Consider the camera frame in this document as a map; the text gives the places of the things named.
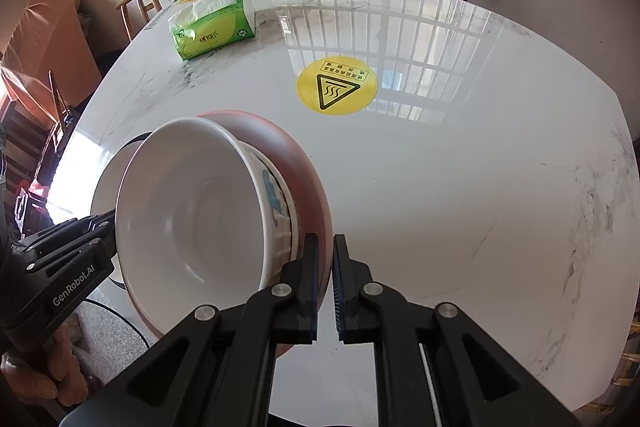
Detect dark wooden side chair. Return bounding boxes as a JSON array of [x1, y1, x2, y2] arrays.
[[1, 67, 79, 229]]

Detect green tissue pack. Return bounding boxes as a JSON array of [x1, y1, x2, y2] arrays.
[[168, 0, 255, 61]]

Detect white bowl rabbit print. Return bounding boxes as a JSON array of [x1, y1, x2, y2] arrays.
[[242, 142, 299, 287]]

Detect yellow round warning sticker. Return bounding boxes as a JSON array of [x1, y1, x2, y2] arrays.
[[296, 56, 378, 116]]

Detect orange covered furniture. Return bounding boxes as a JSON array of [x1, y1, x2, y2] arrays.
[[1, 0, 102, 128]]

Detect white bowl dog print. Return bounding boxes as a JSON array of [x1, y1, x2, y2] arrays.
[[114, 116, 301, 316]]

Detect person's left hand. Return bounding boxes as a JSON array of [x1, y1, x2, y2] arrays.
[[1, 324, 89, 407]]

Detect large blue floral plate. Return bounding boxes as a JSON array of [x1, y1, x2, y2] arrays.
[[116, 132, 151, 158]]

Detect large pink bowl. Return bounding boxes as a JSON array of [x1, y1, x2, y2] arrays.
[[127, 108, 334, 360]]

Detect white plate pink flowers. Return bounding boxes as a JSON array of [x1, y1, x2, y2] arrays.
[[89, 138, 147, 287]]

